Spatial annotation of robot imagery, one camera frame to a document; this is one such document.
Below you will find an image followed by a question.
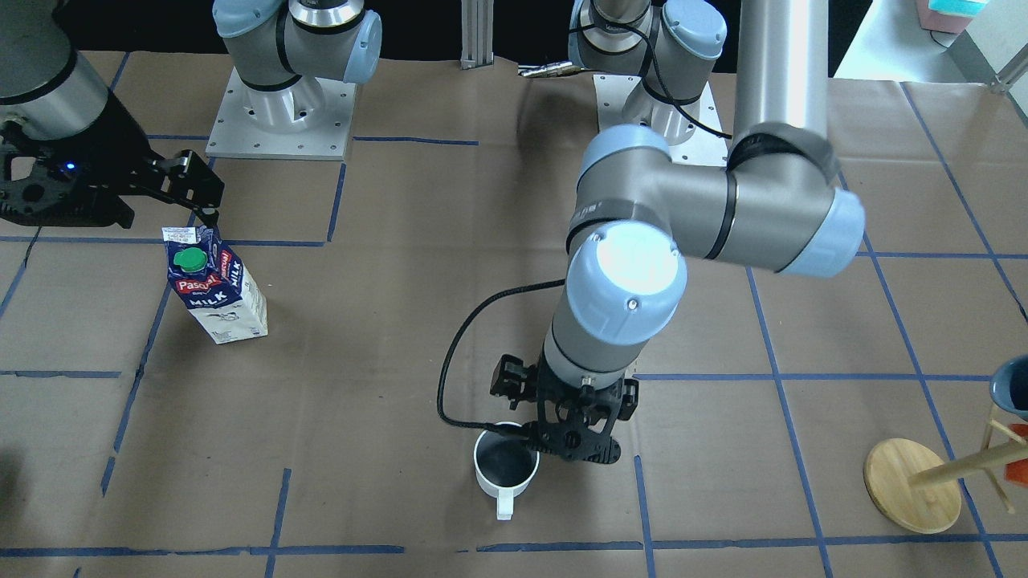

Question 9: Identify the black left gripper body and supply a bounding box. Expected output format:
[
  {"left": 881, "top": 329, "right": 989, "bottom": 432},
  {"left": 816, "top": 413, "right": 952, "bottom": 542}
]
[{"left": 492, "top": 354, "right": 639, "bottom": 464}]

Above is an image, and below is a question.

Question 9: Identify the wooden mug tree stand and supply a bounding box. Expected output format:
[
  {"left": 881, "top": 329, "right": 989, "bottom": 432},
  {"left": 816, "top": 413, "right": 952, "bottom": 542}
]
[{"left": 862, "top": 405, "right": 1027, "bottom": 535}]

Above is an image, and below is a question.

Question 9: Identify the white mug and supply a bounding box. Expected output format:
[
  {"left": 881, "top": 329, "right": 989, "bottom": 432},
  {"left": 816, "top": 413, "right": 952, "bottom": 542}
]
[{"left": 472, "top": 431, "right": 542, "bottom": 522}]

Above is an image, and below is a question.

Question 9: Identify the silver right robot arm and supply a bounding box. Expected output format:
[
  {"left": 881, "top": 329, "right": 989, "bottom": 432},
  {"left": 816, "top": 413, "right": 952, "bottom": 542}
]
[{"left": 2, "top": 1, "right": 383, "bottom": 228}]

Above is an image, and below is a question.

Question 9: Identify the blue white milk carton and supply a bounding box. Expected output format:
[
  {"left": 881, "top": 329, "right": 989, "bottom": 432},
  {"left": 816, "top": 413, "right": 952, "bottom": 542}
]
[{"left": 162, "top": 226, "right": 269, "bottom": 344}]

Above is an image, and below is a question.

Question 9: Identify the blue bowl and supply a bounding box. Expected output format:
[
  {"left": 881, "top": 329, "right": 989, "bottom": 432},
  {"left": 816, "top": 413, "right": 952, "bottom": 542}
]
[{"left": 990, "top": 355, "right": 1027, "bottom": 421}]

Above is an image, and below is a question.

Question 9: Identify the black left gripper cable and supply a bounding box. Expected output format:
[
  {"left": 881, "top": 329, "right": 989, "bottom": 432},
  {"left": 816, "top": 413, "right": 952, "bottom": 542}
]
[{"left": 436, "top": 278, "right": 568, "bottom": 438}]

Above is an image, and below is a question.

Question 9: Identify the aluminium frame post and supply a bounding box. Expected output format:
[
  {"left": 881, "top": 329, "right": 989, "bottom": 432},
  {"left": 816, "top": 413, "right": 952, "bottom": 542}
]
[{"left": 458, "top": 0, "right": 495, "bottom": 70}]

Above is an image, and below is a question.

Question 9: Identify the orange object on stand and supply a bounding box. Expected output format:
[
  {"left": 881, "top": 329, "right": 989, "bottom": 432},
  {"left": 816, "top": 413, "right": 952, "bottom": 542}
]
[{"left": 1004, "top": 423, "right": 1028, "bottom": 487}]

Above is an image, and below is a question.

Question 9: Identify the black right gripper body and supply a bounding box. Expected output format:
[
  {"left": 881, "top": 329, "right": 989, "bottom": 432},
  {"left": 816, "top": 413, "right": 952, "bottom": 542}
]
[{"left": 1, "top": 101, "right": 153, "bottom": 228}]

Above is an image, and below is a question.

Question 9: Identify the pink teal box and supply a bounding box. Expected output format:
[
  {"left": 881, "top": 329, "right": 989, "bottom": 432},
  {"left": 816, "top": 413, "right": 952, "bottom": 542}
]
[{"left": 915, "top": 0, "right": 988, "bottom": 35}]

